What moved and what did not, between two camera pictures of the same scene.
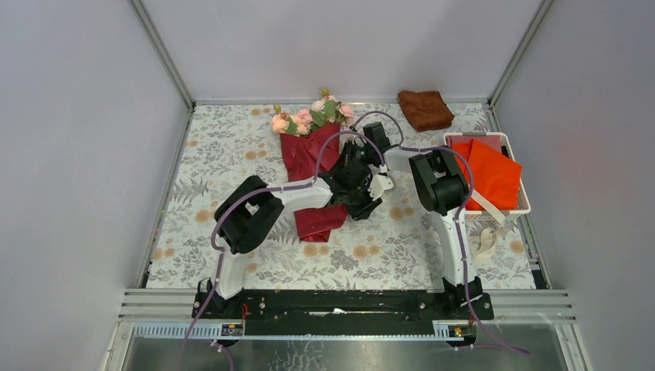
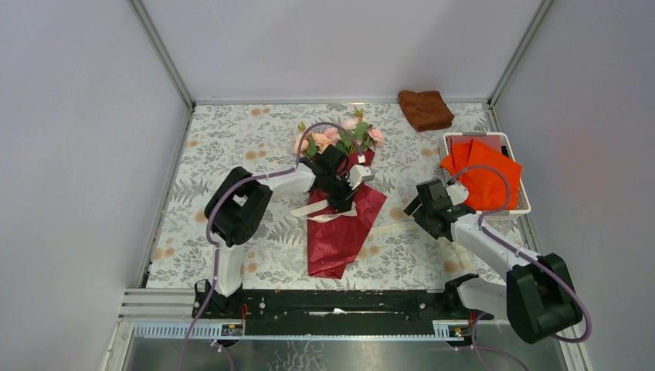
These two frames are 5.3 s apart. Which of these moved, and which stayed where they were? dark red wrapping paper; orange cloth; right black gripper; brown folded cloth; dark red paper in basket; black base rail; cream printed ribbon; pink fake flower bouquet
Moved: pink fake flower bouquet; dark red wrapping paper; right black gripper; cream printed ribbon
Stayed: orange cloth; black base rail; brown folded cloth; dark red paper in basket
